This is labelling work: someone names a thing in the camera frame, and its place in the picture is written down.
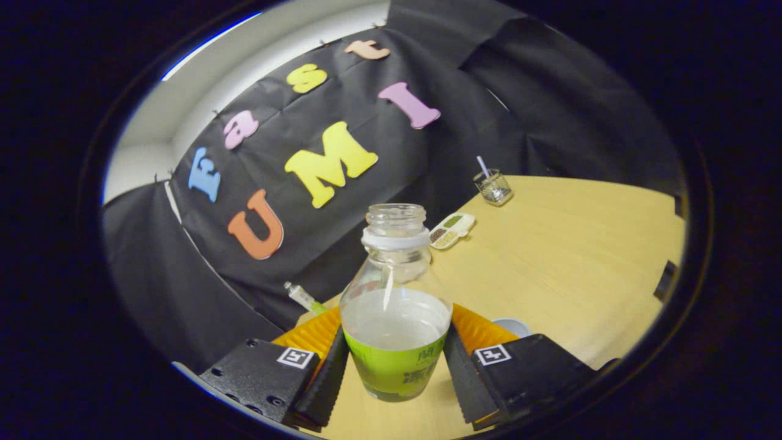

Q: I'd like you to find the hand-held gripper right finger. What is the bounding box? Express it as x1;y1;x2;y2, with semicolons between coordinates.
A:
444;304;618;425

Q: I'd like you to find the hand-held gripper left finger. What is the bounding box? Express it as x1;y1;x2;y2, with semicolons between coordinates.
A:
200;306;350;430

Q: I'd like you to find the pale blue cup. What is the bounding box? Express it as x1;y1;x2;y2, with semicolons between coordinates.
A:
492;318;532;339

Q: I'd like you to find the green label juice bottle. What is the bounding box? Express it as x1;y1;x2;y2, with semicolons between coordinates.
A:
340;203;453;403

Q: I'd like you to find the white and green squeeze bottle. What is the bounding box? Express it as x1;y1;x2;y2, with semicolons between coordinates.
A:
283;281;327;316

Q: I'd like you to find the wooden table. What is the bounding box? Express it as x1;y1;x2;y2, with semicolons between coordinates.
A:
296;175;686;440

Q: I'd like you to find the black table clamp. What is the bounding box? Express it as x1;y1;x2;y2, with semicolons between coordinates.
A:
654;260;679;303

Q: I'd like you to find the white divided snack tray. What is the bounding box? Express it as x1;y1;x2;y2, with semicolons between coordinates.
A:
429;213;476;250

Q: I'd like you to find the wire mesh holder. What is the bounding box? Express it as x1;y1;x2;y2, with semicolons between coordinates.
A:
473;169;514;207

